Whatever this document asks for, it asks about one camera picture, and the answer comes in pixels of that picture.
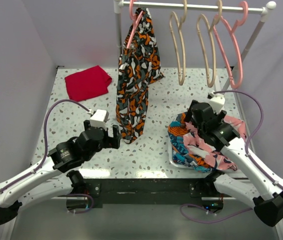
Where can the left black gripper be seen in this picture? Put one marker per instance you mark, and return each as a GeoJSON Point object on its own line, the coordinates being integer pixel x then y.
{"type": "Point", "coordinates": [109, 142]}

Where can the orange black camo shorts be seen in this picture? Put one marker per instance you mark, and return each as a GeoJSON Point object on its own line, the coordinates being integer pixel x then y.
{"type": "Point", "coordinates": [139, 66]}

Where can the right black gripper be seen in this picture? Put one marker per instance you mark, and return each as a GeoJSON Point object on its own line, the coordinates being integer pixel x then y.
{"type": "Point", "coordinates": [219, 117]}

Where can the pink navy patterned shorts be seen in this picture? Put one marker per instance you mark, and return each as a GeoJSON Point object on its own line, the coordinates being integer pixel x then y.
{"type": "Point", "coordinates": [215, 159]}

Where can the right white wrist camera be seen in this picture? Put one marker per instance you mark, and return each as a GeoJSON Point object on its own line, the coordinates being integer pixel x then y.
{"type": "Point", "coordinates": [216, 101]}

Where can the left pink hanger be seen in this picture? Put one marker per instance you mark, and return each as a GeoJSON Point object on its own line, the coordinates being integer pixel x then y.
{"type": "Point", "coordinates": [136, 18]}

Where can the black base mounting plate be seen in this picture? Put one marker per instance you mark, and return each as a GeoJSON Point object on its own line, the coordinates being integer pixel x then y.
{"type": "Point", "coordinates": [149, 191]}

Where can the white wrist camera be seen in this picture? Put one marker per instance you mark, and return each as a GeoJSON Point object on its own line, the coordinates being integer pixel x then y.
{"type": "Point", "coordinates": [100, 115]}
{"type": "Point", "coordinates": [216, 101]}

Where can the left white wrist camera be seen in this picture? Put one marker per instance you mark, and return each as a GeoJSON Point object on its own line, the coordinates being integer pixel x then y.
{"type": "Point", "coordinates": [100, 115]}

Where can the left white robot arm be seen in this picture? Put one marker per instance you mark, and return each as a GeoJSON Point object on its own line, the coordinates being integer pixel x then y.
{"type": "Point", "coordinates": [57, 174]}

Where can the red folded cloth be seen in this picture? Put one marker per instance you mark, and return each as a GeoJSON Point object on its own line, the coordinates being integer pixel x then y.
{"type": "Point", "coordinates": [87, 84]}

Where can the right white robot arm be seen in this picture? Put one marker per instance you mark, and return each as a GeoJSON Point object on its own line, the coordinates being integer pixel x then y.
{"type": "Point", "coordinates": [265, 195]}

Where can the blue orange patterned shorts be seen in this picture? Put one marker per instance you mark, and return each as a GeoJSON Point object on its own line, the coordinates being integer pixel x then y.
{"type": "Point", "coordinates": [180, 154]}

